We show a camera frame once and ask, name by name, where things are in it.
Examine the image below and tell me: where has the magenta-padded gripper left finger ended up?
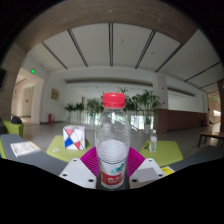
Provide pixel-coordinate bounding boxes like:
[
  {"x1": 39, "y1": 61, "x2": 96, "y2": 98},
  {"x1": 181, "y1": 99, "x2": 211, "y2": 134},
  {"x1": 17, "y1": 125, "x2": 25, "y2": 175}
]
[{"x1": 59, "y1": 146, "x2": 101, "y2": 190}]

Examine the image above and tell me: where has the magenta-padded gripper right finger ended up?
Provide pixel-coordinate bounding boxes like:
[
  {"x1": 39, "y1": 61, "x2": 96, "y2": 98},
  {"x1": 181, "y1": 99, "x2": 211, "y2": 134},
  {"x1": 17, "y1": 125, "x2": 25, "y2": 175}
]
[{"x1": 126, "y1": 147, "x2": 167, "y2": 190}]

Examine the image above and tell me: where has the clear red-capped water bottle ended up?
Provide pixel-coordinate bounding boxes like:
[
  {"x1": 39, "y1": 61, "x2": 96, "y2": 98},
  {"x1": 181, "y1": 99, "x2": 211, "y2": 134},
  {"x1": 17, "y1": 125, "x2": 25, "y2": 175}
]
[{"x1": 94, "y1": 92, "x2": 132, "y2": 190}]

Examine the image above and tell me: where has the small clear water bottle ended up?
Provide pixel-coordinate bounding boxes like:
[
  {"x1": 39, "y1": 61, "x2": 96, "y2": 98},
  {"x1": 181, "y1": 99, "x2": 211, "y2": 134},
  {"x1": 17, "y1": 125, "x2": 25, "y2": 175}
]
[{"x1": 148, "y1": 129, "x2": 158, "y2": 153}]

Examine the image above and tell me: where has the white cube with coloured triangles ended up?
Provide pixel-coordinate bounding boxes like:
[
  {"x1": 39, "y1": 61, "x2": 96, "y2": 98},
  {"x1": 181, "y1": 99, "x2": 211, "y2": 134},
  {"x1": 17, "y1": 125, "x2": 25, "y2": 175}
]
[{"x1": 62, "y1": 124, "x2": 87, "y2": 151}]

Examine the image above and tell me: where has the white printed booklet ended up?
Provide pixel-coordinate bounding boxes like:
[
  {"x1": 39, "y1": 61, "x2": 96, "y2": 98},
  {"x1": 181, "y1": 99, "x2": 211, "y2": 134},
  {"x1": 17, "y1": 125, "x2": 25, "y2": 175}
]
[{"x1": 9, "y1": 140, "x2": 42, "y2": 158}]

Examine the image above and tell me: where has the group of potted green plants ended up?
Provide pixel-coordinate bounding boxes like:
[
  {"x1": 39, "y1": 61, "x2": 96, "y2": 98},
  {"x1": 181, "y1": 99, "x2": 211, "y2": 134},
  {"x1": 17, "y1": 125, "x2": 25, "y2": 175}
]
[{"x1": 64, "y1": 88, "x2": 162, "y2": 134}]

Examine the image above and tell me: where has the lime green chair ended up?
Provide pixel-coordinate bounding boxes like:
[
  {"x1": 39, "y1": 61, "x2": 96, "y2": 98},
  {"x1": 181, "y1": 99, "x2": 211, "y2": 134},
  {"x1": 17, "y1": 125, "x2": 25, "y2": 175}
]
[{"x1": 2, "y1": 119, "x2": 24, "y2": 138}]

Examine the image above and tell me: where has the black bag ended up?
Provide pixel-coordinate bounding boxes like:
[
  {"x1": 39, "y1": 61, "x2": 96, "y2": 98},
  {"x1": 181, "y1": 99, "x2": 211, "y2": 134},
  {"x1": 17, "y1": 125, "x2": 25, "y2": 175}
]
[{"x1": 10, "y1": 115, "x2": 23, "y2": 125}]

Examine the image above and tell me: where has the wooden bench with black frame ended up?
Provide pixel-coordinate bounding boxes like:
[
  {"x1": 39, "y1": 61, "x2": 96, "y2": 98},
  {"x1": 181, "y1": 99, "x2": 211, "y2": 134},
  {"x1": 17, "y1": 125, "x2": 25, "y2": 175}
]
[{"x1": 199, "y1": 130, "x2": 224, "y2": 148}]

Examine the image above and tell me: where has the framed wall picture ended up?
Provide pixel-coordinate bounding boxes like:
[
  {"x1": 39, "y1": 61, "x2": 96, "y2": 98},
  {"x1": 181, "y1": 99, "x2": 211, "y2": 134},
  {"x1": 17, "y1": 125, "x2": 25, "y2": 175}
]
[{"x1": 50, "y1": 87, "x2": 61, "y2": 102}]

